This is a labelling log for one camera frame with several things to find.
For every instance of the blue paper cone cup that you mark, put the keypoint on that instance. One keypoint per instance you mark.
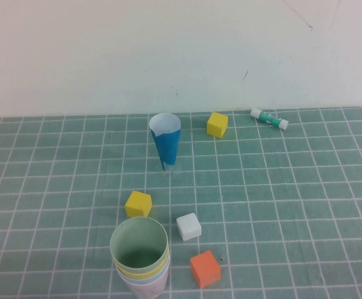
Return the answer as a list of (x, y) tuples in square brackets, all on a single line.
[(168, 146)]

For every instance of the orange foam cube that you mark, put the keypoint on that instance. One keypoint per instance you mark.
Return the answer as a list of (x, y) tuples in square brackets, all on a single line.
[(204, 269)]

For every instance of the pink plastic cup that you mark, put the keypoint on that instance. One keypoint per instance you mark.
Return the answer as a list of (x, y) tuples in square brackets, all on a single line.
[(146, 292)]

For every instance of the yellow foam cube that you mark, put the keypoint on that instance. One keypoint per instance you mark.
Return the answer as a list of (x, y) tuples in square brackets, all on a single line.
[(216, 126), (138, 205)]

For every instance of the light blue plastic cup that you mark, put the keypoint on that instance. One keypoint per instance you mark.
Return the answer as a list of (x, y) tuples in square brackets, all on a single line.
[(143, 281)]

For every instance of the green checked tablecloth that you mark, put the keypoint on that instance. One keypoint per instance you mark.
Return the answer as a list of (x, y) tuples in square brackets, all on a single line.
[(293, 202)]

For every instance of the yellow plastic cup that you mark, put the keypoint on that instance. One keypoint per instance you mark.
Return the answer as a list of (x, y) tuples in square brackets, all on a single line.
[(143, 275)]

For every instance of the white green glue stick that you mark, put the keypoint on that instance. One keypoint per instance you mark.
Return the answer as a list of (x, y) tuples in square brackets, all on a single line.
[(269, 119)]

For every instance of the pale green plastic cup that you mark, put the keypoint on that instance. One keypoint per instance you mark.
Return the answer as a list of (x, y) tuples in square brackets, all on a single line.
[(137, 258)]

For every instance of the white foam cube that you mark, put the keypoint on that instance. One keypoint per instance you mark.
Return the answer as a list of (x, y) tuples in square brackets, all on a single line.
[(187, 227)]

